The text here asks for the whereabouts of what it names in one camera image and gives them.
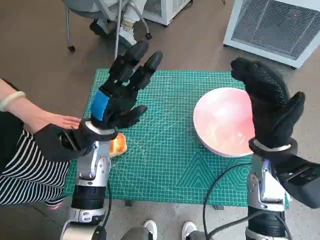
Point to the green cutting mat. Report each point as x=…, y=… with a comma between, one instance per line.
x=162, y=150

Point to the person beside table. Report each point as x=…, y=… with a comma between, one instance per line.
x=25, y=170

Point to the large white mesh cabinet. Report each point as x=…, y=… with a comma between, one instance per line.
x=270, y=25

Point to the white sneaker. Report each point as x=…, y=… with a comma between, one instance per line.
x=189, y=228
x=150, y=228

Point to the black table clamp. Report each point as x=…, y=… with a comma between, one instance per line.
x=128, y=203
x=218, y=207

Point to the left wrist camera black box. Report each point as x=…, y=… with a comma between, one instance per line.
x=55, y=142

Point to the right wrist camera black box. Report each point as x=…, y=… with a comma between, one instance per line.
x=302, y=180

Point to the left robot hand blue tape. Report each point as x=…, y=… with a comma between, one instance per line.
x=117, y=105

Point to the small white mesh cabinet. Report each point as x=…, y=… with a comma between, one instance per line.
x=162, y=12

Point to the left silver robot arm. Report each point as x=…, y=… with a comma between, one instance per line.
x=92, y=170

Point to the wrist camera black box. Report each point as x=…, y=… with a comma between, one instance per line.
x=55, y=142
x=302, y=180

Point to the grey office chair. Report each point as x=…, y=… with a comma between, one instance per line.
x=117, y=30

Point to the pink bowl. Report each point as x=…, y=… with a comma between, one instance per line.
x=220, y=120

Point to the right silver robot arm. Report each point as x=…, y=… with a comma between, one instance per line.
x=265, y=187

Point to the person's hand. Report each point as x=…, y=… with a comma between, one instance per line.
x=55, y=121

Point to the grey leg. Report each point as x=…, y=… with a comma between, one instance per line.
x=135, y=233
x=198, y=236

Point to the right robot hand black glove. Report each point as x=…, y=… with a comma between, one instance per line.
x=270, y=107

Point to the toy bread loaf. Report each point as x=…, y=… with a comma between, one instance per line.
x=120, y=147

